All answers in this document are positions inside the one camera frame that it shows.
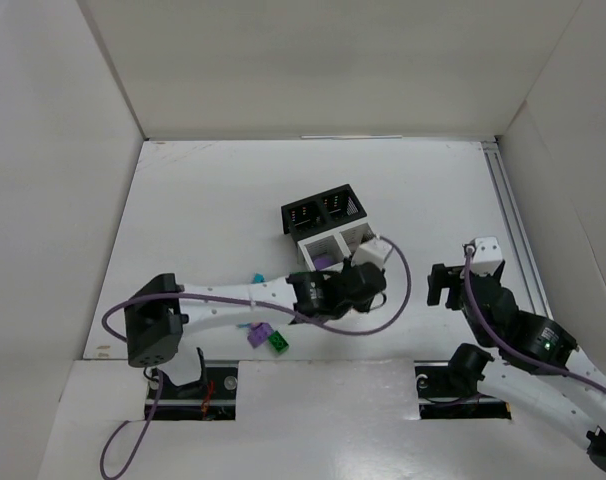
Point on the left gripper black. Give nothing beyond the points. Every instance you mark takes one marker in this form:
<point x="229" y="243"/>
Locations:
<point x="362" y="279"/>

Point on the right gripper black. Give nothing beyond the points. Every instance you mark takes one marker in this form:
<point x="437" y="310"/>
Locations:
<point x="453" y="283"/>

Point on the purple oval lego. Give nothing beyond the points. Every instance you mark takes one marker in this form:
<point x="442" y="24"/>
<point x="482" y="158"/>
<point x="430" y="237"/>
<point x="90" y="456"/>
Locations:
<point x="323" y="262"/>

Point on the green 2x2 lego front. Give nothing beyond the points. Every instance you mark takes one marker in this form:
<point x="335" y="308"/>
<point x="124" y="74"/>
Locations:
<point x="278" y="343"/>

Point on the purple 2x2 lego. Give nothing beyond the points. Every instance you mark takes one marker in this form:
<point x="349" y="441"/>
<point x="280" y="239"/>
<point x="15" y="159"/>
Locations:
<point x="259" y="334"/>

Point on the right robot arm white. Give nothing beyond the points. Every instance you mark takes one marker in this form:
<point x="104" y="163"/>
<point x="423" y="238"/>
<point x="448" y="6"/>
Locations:
<point x="521" y="358"/>

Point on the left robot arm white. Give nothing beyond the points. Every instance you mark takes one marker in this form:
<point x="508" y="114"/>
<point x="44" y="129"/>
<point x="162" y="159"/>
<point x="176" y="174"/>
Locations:
<point x="162" y="313"/>

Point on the white double bin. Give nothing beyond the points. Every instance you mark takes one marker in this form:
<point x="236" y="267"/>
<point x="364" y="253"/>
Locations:
<point x="341" y="243"/>

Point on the black double bin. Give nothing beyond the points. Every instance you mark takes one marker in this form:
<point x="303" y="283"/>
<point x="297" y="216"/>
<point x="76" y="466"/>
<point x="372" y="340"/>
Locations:
<point x="321" y="212"/>

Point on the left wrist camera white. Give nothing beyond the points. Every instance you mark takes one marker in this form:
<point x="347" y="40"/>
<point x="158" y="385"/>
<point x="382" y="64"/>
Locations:
<point x="374" y="251"/>

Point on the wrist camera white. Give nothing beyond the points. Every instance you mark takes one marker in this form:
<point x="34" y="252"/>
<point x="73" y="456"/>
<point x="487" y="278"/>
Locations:
<point x="486" y="255"/>
<point x="374" y="251"/>

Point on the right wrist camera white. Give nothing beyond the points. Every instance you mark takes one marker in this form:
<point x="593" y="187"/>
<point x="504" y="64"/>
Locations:
<point x="486" y="255"/>

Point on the aluminium rail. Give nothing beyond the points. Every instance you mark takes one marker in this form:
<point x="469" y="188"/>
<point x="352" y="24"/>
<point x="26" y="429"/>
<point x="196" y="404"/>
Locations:
<point x="523" y="253"/>

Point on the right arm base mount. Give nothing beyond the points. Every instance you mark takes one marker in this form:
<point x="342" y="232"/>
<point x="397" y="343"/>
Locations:
<point x="447" y="390"/>

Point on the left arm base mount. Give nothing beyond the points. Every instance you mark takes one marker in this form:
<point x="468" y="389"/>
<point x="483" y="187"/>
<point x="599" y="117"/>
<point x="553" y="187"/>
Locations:
<point x="210" y="398"/>

